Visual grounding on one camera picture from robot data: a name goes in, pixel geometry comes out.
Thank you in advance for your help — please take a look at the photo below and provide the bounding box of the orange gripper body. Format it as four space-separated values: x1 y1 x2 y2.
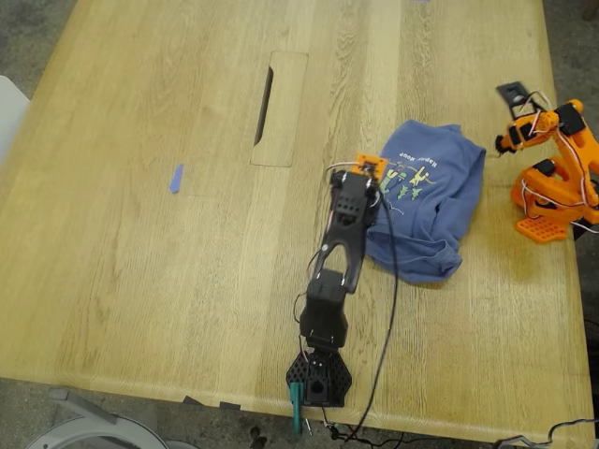
505 109 548 152

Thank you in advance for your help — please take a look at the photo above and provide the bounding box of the blue printed T-shirt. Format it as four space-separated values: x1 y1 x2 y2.
365 119 488 285

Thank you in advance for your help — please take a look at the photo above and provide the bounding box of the short blue tape piece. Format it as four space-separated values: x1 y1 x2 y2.
168 162 185 195

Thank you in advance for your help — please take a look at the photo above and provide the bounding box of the wrist camera in black mount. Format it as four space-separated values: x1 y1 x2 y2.
495 80 539 119

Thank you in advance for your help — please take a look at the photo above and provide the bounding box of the wrist camera in orange mount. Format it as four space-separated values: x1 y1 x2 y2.
352 152 389 181

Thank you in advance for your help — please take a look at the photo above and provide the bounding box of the black camera cable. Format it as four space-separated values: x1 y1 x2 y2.
322 194 401 443

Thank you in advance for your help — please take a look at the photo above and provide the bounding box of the wooden table cable hatch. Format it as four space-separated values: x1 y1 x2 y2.
249 50 311 169

